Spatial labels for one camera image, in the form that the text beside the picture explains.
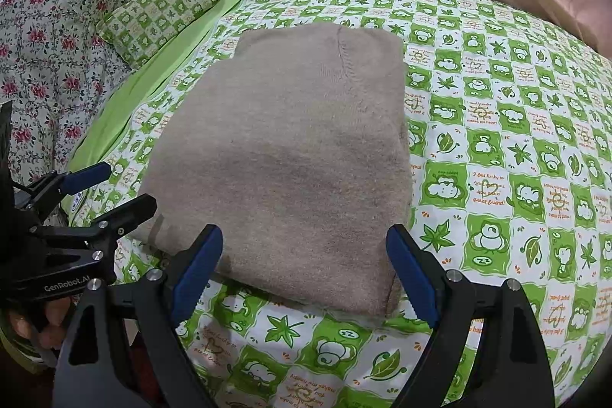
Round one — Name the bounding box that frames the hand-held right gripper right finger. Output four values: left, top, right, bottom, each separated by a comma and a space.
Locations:
386, 224, 556, 408

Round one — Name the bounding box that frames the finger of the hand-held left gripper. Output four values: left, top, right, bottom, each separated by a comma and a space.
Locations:
71, 194, 158, 247
21, 163, 112, 223

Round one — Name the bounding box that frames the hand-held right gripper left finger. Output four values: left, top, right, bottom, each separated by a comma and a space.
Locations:
52, 224, 225, 408

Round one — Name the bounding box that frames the beige knit sweater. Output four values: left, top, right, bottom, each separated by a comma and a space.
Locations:
138, 27, 416, 318

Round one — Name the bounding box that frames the person's left hand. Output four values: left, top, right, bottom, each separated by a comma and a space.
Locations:
8, 296, 75, 350

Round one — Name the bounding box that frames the plain green sheet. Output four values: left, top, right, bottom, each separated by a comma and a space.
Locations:
69, 0, 249, 172

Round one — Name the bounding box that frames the floral printed blanket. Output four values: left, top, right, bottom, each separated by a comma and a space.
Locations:
0, 0, 192, 189

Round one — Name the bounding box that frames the green checked printed bedsheet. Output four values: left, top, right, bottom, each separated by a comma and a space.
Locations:
67, 0, 612, 408

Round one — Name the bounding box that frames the green checked printed pillow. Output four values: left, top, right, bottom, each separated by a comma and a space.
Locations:
96, 0, 223, 69

